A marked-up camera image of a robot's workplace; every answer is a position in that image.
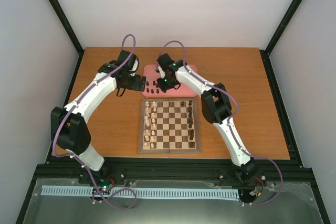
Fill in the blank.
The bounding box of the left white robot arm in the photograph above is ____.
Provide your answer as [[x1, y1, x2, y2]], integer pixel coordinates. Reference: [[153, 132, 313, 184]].
[[51, 59, 141, 184]]

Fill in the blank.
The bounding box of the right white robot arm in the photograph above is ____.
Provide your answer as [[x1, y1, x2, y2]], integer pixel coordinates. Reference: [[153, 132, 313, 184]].
[[156, 58, 257, 184]]

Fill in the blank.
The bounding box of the wooden chess board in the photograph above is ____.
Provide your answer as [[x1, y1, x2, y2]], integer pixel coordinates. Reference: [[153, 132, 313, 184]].
[[138, 98, 201, 154]]

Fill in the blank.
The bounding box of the pink plastic tray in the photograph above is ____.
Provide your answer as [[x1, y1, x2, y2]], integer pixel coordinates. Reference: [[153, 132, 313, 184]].
[[142, 64, 197, 98]]

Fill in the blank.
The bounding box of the transparent acrylic sheet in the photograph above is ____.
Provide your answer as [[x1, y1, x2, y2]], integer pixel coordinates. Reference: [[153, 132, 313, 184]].
[[23, 192, 323, 223]]

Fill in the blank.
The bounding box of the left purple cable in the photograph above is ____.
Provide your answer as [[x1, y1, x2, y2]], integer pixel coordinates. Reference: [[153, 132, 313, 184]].
[[52, 34, 138, 211]]

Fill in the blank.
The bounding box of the black aluminium frame base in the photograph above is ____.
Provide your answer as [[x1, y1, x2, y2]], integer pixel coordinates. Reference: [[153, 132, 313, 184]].
[[29, 157, 318, 198]]

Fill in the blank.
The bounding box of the light blue cable duct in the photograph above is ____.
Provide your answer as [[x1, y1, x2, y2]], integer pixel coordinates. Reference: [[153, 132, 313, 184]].
[[40, 185, 239, 201]]

